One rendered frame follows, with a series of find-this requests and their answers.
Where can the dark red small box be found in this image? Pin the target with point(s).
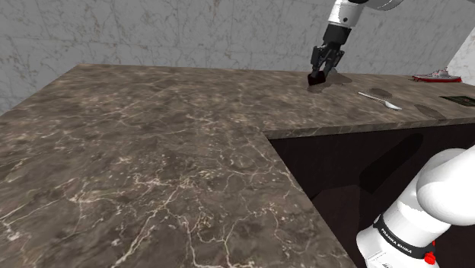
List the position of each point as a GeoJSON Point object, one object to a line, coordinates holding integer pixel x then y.
{"type": "Point", "coordinates": [316, 78]}

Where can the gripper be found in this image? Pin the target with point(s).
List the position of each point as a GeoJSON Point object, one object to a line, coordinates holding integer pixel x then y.
{"type": "Point", "coordinates": [336, 36]}

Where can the dark green flat book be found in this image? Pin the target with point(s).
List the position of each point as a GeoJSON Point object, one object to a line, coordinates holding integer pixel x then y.
{"type": "Point", "coordinates": [459, 100]}

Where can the silver spoon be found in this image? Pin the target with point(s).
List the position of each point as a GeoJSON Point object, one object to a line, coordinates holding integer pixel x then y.
{"type": "Point", "coordinates": [382, 100]}

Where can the red and grey toy ship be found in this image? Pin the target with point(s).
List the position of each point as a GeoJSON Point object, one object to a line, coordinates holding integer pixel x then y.
{"type": "Point", "coordinates": [438, 77]}

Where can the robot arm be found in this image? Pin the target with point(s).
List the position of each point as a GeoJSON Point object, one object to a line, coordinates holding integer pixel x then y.
{"type": "Point", "coordinates": [415, 219]}

